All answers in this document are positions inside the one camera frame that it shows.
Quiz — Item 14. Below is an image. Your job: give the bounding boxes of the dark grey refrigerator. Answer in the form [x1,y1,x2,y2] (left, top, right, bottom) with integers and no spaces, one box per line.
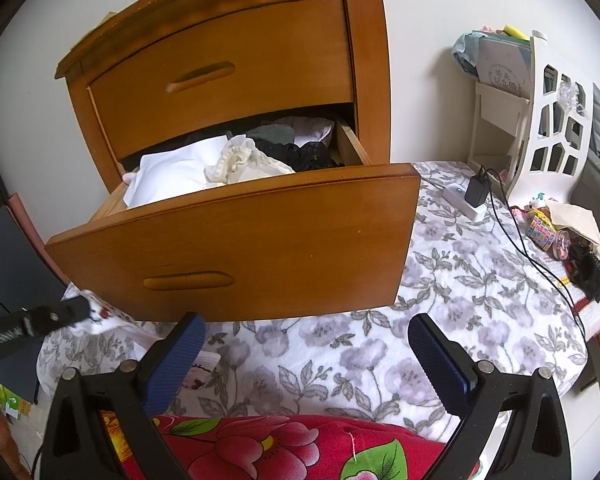
[0,155,68,406]

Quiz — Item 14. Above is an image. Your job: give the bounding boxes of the black cable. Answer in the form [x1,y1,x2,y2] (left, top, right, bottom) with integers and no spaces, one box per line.
[480,167,589,342]

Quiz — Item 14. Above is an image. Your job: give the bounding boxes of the white red packet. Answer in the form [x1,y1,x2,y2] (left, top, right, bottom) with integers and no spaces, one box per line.
[182,350,221,391]

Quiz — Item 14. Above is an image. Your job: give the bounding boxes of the green packaging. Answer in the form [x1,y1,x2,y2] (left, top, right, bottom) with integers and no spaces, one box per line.
[0,375,36,418]

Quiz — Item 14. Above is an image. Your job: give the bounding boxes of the teal plastic bag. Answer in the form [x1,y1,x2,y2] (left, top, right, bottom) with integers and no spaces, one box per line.
[452,30,486,77]

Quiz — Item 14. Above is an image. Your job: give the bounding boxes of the grey printed box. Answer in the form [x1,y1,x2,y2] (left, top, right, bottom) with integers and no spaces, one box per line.
[475,35,533,91]

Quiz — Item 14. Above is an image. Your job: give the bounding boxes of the wooden drawer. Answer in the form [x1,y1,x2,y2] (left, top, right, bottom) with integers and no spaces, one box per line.
[86,0,357,162]
[45,114,422,323]

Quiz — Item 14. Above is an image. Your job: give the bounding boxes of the black lace underwear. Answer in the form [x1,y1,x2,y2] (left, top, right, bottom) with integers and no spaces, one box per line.
[252,137,342,173]

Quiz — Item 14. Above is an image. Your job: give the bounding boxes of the pink board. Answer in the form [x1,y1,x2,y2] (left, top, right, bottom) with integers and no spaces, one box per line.
[6,193,46,251]

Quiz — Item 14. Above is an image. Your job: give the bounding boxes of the white cutout panel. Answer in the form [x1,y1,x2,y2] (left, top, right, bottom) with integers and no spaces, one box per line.
[510,35,595,201]

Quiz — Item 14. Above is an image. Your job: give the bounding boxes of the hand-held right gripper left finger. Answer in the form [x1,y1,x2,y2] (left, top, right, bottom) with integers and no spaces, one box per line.
[39,311,208,480]

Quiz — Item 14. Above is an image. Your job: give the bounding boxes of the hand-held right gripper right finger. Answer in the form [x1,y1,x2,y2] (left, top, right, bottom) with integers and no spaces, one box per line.
[408,313,574,480]

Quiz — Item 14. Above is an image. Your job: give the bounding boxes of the white underwear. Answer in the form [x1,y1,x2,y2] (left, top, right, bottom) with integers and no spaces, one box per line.
[125,137,231,208]

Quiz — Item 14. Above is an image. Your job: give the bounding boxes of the red floral blanket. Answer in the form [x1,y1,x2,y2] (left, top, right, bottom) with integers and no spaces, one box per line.
[100,412,481,480]

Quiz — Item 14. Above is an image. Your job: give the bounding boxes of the floral bedsheet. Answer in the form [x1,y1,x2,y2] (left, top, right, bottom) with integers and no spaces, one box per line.
[37,160,588,446]

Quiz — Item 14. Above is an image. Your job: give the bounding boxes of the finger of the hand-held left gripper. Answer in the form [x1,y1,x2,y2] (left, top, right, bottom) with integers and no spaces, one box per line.
[0,297,92,362]

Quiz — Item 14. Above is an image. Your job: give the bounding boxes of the white power strip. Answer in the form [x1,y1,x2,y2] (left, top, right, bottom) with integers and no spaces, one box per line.
[442,185,488,222]

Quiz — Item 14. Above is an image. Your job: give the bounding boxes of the shut wooden drawer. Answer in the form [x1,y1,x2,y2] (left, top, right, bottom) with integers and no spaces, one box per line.
[86,0,357,162]

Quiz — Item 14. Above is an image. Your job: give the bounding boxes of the beige cloth bag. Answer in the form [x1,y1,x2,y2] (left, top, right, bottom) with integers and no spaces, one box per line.
[550,202,600,256]

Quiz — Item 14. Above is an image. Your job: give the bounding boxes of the cream lace underwear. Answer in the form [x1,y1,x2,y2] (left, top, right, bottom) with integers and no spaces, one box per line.
[204,135,296,183]

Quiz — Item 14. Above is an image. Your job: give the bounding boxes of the wooden nightstand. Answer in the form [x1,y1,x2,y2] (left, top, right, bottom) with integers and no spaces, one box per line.
[55,0,393,196]

